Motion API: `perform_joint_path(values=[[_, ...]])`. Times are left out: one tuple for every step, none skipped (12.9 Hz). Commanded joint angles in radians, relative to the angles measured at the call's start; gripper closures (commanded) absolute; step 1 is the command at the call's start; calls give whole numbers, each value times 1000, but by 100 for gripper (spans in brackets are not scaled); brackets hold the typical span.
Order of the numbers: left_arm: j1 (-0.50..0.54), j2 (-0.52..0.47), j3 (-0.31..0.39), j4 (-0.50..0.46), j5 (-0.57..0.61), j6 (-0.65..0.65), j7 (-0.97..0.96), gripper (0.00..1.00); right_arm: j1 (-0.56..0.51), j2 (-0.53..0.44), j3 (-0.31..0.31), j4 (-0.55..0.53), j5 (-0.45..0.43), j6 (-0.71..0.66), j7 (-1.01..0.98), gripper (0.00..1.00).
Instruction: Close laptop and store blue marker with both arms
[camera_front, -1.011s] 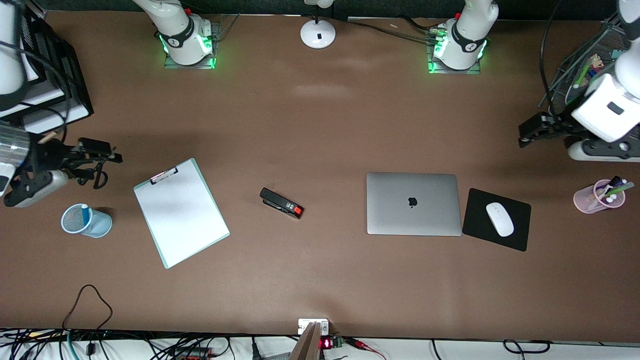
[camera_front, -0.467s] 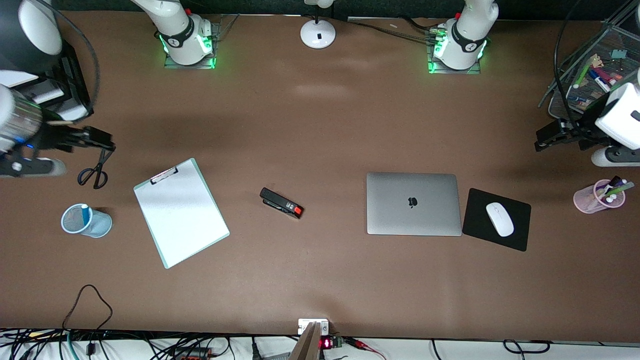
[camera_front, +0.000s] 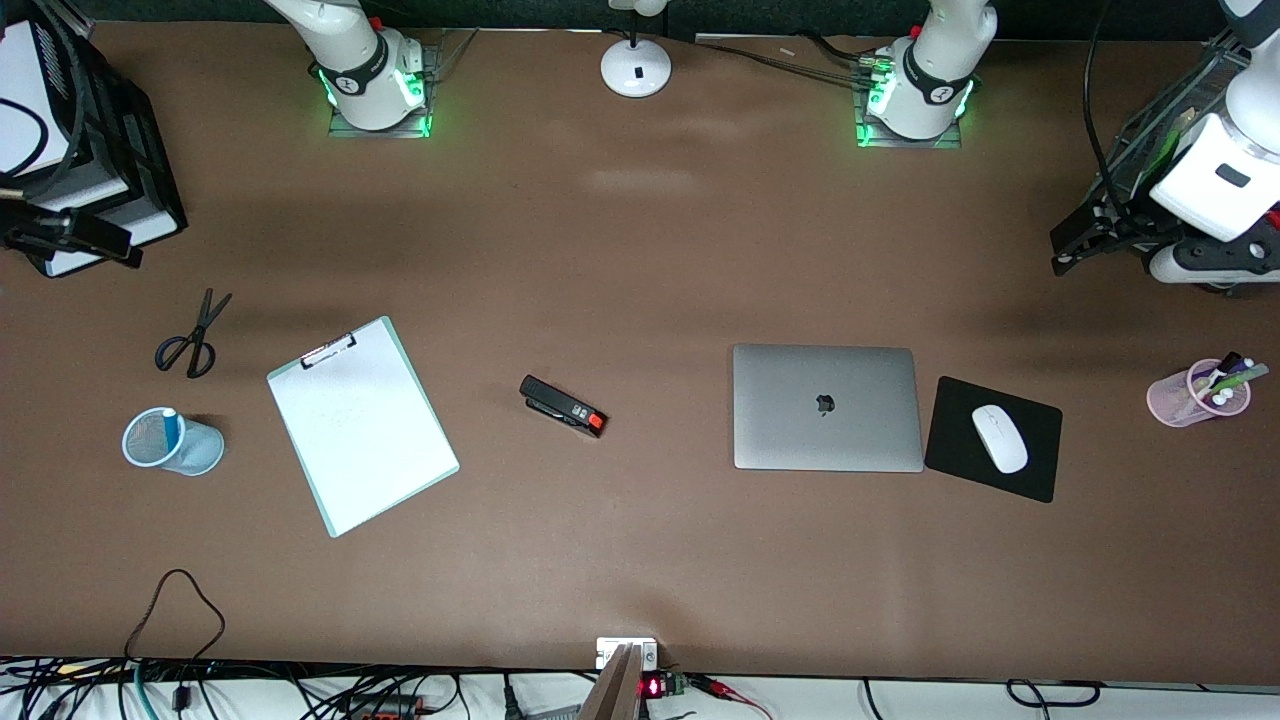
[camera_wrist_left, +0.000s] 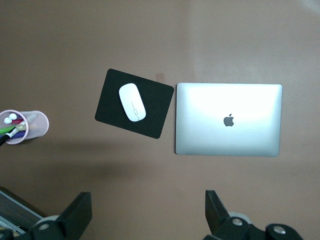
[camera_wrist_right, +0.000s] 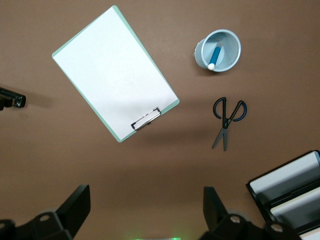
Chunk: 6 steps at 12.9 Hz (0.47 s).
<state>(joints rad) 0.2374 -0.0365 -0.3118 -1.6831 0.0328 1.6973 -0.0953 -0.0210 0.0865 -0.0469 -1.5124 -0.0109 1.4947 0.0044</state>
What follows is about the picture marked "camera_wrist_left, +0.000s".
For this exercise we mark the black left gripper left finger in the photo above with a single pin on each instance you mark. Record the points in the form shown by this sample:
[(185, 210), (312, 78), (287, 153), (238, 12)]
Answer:
[(72, 220)]

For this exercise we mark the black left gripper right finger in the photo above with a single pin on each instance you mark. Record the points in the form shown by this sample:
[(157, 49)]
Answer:
[(217, 220)]

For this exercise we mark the silver laptop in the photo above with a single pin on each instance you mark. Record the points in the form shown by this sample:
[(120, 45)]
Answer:
[(200, 140)]

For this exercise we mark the green marker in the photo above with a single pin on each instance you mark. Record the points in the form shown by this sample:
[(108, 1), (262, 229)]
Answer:
[(7, 130)]

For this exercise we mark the grey metal mesh tray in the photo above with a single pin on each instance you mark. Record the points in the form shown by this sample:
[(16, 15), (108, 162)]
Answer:
[(12, 210)]

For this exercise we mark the pink mesh pen cup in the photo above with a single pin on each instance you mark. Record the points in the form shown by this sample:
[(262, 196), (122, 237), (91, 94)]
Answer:
[(40, 127)]

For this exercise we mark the black pen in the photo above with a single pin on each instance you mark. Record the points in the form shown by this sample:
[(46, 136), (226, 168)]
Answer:
[(3, 140)]

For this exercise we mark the white capped pen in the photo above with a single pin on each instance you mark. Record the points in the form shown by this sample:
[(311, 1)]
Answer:
[(13, 116), (7, 120)]

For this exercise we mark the black mouse pad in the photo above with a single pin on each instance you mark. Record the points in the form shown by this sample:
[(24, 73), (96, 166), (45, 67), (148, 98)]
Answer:
[(155, 110)]

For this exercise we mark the white computer mouse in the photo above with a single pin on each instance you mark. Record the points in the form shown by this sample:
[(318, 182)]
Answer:
[(131, 102)]

